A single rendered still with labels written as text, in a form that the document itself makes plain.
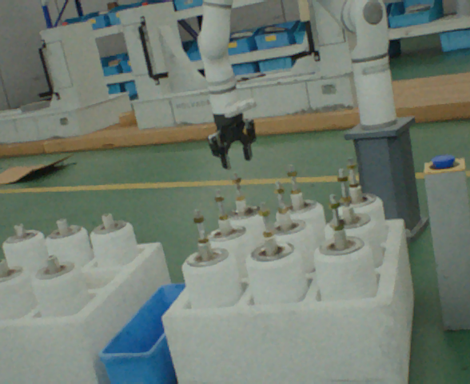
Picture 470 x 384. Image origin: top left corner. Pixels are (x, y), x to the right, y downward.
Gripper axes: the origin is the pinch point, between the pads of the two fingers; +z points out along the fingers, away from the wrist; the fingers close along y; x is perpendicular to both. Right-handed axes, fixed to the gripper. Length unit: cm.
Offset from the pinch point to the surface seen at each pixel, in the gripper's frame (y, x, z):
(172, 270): 19.0, -15.0, 29.1
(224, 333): 45, 53, 4
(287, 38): -321, -357, 66
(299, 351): 38, 63, 7
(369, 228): 16, 61, -5
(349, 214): 17, 57, -7
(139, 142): -79, -220, 60
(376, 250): 16, 61, 0
